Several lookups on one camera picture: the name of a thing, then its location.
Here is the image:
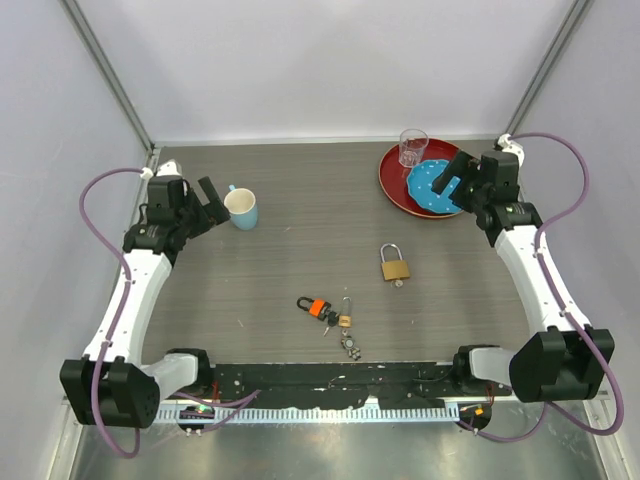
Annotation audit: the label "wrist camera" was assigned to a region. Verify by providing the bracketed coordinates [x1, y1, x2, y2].
[494, 133, 525, 166]
[139, 159, 183, 180]

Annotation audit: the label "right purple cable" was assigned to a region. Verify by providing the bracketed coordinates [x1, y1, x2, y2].
[457, 131, 626, 443]

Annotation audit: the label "clear plastic cup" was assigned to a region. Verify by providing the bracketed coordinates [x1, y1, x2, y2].
[398, 129, 429, 168]

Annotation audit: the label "light blue mug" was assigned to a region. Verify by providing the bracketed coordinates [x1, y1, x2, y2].
[223, 185, 258, 231]

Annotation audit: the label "red round tray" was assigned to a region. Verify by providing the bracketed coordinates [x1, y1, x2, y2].
[378, 139, 462, 219]

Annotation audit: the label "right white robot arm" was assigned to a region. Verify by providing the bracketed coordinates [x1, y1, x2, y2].
[432, 150, 615, 403]

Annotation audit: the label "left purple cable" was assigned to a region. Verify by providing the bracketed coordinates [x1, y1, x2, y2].
[79, 167, 261, 459]

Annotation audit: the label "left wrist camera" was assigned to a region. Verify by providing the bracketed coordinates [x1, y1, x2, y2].
[139, 159, 183, 180]

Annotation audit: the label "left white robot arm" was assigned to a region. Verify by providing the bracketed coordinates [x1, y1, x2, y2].
[59, 174, 230, 429]

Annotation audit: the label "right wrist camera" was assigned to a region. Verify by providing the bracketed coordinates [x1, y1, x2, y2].
[494, 133, 525, 166]

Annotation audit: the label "large brass padlock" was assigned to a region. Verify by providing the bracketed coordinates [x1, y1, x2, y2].
[379, 243, 410, 282]

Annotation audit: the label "blue dotted plate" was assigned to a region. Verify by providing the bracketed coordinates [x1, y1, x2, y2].
[406, 159, 462, 215]

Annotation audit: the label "white slotted cable duct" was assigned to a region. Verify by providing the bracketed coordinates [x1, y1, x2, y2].
[154, 401, 459, 429]

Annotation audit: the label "small brass padlock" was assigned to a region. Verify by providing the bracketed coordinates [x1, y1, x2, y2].
[338, 296, 352, 329]

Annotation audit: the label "small black keys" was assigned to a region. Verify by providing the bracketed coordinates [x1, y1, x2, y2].
[323, 310, 340, 336]

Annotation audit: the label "orange black padlock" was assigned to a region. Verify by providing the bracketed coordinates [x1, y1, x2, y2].
[296, 296, 332, 321]

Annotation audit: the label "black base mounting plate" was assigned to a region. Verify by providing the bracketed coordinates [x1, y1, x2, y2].
[190, 362, 511, 410]

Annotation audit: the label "purple cable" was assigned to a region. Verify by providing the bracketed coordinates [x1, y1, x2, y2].
[79, 167, 261, 459]
[457, 131, 626, 443]

